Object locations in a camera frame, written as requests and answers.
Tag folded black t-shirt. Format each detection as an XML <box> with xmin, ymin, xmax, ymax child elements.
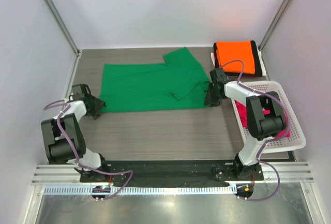
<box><xmin>213</xmin><ymin>40</ymin><xmax>264</xmax><ymax>77</ymax></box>

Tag white plastic basket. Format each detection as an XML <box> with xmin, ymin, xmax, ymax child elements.
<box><xmin>225</xmin><ymin>81</ymin><xmax>306</xmax><ymax>154</ymax></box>

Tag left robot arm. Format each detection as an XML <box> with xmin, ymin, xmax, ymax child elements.
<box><xmin>41</xmin><ymin>84</ymin><xmax>110</xmax><ymax>182</ymax></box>

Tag right aluminium frame post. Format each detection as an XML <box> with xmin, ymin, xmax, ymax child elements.
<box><xmin>259</xmin><ymin>0</ymin><xmax>292</xmax><ymax>51</ymax></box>

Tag left aluminium frame post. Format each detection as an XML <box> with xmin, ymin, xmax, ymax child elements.
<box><xmin>44</xmin><ymin>0</ymin><xmax>80</xmax><ymax>56</ymax></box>

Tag folded orange t-shirt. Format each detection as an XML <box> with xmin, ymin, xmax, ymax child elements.
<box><xmin>216</xmin><ymin>41</ymin><xmax>255</xmax><ymax>74</ymax></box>

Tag pink t-shirt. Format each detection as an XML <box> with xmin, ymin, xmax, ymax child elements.
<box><xmin>235</xmin><ymin>101</ymin><xmax>291</xmax><ymax>138</ymax></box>

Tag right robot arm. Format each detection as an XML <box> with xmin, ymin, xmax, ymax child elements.
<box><xmin>204</xmin><ymin>68</ymin><xmax>288</xmax><ymax>180</ymax></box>

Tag white slotted cable duct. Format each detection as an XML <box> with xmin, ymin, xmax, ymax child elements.
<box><xmin>43</xmin><ymin>185</ymin><xmax>237</xmax><ymax>196</ymax></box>

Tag green t-shirt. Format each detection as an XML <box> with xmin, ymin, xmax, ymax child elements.
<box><xmin>99</xmin><ymin>48</ymin><xmax>209</xmax><ymax>113</ymax></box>

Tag aluminium frame post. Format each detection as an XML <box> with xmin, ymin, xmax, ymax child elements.
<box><xmin>259</xmin><ymin>0</ymin><xmax>292</xmax><ymax>51</ymax></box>
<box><xmin>44</xmin><ymin>0</ymin><xmax>80</xmax><ymax>56</ymax></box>

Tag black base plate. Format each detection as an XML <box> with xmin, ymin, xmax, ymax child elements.
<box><xmin>76</xmin><ymin>160</ymin><xmax>264</xmax><ymax>188</ymax></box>

